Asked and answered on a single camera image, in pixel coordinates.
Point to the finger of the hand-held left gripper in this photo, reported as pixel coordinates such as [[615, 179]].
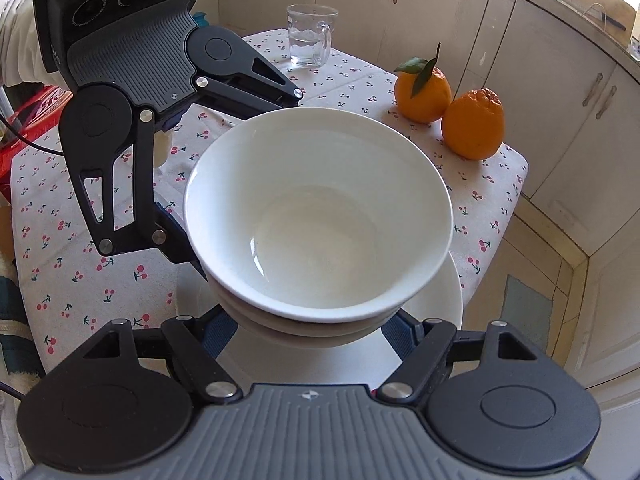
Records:
[[250, 102], [175, 245]]

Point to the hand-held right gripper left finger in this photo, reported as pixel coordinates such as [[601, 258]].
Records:
[[220, 332]]

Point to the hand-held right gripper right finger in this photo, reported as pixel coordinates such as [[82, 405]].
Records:
[[400, 335]]

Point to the white plate fruit print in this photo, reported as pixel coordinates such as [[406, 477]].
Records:
[[435, 305]]

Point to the white bowl pink floral print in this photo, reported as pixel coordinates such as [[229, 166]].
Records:
[[310, 332], [320, 210], [160, 150]]

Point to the glass mug with water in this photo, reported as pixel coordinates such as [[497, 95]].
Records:
[[307, 40]]

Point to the cherry print tablecloth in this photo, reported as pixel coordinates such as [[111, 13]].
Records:
[[75, 240]]

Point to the red printed carton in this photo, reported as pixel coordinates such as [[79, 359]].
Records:
[[35, 105]]

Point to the orange with green leaf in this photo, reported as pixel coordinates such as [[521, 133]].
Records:
[[422, 95]]

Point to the dark striped cloth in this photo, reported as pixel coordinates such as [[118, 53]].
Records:
[[15, 310]]

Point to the bumpy orange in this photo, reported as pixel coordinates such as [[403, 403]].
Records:
[[472, 125]]

